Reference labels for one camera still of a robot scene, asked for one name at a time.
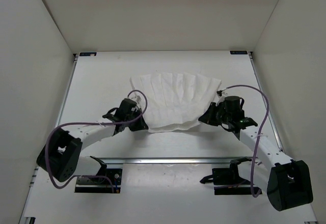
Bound white pleated skirt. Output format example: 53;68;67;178
130;72;222;133

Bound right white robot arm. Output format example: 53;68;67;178
199;96;313;211

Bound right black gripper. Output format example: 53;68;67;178
198;102;231;126

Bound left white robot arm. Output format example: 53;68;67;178
36;98;148;189

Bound right blue corner sticker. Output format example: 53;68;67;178
230;50;248;55

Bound wrist white camera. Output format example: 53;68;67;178
216;88;228;98
131;95;142;104

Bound blue corner sticker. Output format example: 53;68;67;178
79;52;97;57
230;50;248;55

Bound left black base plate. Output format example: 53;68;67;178
74;164;123;194

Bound aluminium front rail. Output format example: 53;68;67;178
101;157;237;165

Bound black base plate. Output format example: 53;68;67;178
200;157;252;195
74;164;123;194

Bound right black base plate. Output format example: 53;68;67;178
200;157;252;195

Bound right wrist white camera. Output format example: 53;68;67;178
216;88;228;98

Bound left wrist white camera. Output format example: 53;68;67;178
131;95;142;104

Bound left blue corner sticker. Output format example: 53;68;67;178
79;52;97;57

